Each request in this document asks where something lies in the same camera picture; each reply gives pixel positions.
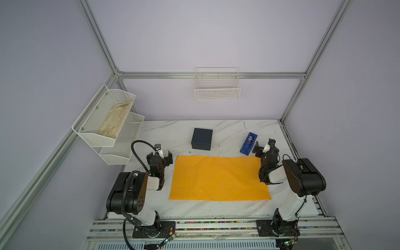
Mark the white wire wall basket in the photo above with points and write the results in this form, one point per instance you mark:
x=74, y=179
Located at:
x=216, y=84

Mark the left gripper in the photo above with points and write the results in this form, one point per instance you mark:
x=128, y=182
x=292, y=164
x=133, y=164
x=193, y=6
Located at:
x=159, y=158

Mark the beige cloth in bin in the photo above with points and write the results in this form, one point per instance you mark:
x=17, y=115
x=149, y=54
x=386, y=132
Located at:
x=114, y=120

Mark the aluminium frame rail front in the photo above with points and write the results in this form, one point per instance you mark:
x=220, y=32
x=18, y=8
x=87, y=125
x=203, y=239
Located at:
x=318, y=233

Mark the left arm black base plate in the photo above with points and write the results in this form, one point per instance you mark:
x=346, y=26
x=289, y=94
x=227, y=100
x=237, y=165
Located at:
x=160, y=230

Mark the white lower mesh shelf bin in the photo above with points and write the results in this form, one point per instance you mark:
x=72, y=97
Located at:
x=120, y=153

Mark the white upper mesh shelf bin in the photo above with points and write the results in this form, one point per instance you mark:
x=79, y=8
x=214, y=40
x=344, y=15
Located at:
x=88, y=126

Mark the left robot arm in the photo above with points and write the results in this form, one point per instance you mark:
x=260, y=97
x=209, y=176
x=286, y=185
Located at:
x=127, y=196

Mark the dark navy gift box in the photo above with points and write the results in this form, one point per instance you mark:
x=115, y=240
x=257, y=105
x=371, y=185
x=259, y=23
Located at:
x=201, y=139

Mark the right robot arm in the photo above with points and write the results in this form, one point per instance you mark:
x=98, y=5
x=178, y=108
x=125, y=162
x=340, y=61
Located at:
x=305, y=182

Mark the blue tape dispenser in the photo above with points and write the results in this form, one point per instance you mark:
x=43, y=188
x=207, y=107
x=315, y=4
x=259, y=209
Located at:
x=248, y=144

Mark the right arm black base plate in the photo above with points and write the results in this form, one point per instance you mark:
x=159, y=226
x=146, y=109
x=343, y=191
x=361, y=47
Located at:
x=277, y=228

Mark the white mesh shelf bin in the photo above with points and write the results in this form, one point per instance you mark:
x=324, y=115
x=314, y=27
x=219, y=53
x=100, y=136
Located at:
x=88, y=126
x=120, y=153

